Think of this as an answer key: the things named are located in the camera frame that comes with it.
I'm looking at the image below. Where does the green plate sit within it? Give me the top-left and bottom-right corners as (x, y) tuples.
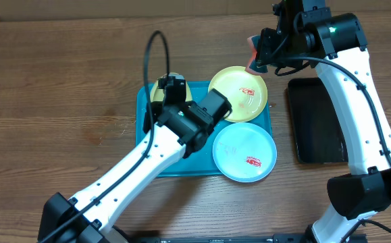
(150, 72), (192, 102)
(208, 66), (267, 123)

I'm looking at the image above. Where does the orange and dark sponge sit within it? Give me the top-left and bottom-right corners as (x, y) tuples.
(245, 35), (268, 76)

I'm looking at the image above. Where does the light blue plate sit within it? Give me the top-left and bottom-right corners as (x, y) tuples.
(212, 123), (278, 183)

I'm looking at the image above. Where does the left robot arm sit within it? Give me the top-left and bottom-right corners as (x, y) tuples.
(38, 74), (232, 242)

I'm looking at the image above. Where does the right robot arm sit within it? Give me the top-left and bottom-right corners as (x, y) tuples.
(247, 0), (391, 242)

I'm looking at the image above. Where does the teal plastic tray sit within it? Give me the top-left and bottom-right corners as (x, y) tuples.
(135, 81), (273, 178)

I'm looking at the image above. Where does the black rectangular tray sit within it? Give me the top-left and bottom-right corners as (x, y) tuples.
(286, 78), (348, 164)

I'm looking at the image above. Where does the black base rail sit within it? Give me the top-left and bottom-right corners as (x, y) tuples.
(127, 232), (368, 243)

